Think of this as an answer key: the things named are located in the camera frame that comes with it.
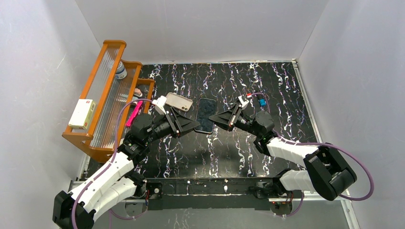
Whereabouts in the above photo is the blue black marker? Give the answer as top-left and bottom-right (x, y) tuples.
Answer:
(257, 94), (266, 107)

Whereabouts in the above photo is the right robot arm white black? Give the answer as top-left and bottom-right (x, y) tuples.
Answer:
(209, 105), (357, 201)

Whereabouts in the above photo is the orange wooden shelf rack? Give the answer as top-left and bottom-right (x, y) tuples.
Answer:
(62, 40), (155, 163)

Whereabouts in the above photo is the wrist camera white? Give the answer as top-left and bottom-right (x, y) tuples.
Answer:
(152, 96), (167, 115)
(237, 94), (252, 110)

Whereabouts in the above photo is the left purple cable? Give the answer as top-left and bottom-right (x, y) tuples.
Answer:
(71, 98), (156, 229)

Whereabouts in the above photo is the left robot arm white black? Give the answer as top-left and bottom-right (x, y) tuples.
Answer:
(52, 108), (200, 229)

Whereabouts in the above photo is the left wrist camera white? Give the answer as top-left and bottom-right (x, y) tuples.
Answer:
(152, 96), (167, 115)

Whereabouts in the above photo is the black phone case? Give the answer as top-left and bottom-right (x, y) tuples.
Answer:
(194, 97), (217, 135)

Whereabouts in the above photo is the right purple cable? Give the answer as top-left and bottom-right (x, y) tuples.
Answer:
(246, 92), (374, 219)

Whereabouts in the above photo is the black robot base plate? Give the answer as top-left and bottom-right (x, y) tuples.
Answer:
(115, 177), (304, 211)

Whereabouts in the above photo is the purple cable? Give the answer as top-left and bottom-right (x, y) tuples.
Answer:
(246, 92), (374, 219)
(71, 98), (156, 229)

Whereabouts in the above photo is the beige phone case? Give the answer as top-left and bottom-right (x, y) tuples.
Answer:
(166, 92), (193, 112)

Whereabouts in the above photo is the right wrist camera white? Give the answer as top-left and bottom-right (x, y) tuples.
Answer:
(237, 94), (252, 110)

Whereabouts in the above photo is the white blue bottle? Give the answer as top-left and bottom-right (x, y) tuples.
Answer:
(115, 61), (128, 80)

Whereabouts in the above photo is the small pink white item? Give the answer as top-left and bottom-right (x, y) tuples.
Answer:
(133, 88), (143, 97)

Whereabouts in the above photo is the white red box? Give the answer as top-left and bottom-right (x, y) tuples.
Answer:
(68, 99), (96, 130)

